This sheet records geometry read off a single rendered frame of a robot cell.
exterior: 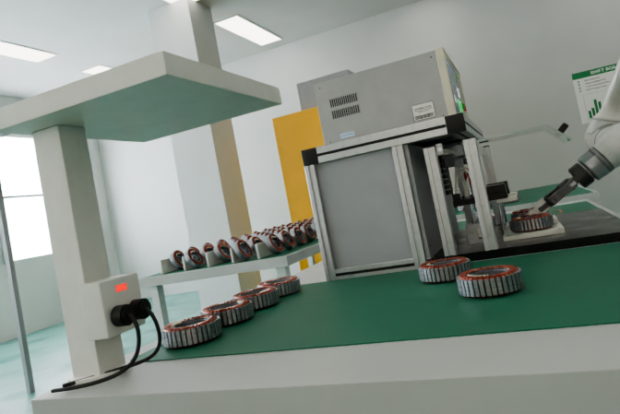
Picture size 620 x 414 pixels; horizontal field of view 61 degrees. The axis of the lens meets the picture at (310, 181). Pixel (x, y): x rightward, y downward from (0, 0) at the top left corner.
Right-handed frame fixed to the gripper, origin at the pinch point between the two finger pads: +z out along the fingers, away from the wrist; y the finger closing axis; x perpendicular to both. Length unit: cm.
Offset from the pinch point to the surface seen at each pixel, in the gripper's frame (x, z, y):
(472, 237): 6.9, 14.9, -27.9
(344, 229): 30, 37, -45
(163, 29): 350, 155, 273
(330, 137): 55, 26, -32
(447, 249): 9.2, 19.3, -44.1
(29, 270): 324, 553, 342
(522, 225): 1.4, 2.7, -29.3
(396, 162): 34, 14, -46
